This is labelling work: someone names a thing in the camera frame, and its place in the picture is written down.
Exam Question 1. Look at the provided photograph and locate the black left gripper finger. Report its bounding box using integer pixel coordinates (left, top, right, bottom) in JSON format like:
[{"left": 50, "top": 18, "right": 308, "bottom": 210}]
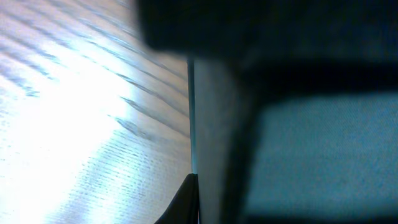
[{"left": 155, "top": 174, "right": 199, "bottom": 224}]

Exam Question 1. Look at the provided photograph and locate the dark green box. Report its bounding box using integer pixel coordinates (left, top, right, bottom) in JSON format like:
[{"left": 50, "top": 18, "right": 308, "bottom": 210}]
[{"left": 134, "top": 0, "right": 397, "bottom": 223}]

